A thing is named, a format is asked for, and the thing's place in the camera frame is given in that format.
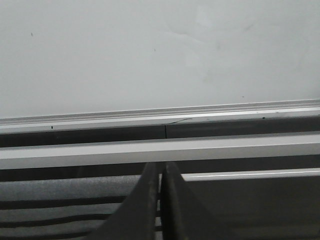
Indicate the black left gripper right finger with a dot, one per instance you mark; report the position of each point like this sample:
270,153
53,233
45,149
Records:
183,216

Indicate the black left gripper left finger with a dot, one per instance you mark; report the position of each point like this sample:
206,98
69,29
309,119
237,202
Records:
136,216

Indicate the aluminium whiteboard tray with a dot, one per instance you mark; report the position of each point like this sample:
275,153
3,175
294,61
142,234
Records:
161,116

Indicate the white whiteboard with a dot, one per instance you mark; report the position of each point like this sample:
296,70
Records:
60,57

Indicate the white metal frame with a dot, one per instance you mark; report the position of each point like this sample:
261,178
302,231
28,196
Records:
208,156

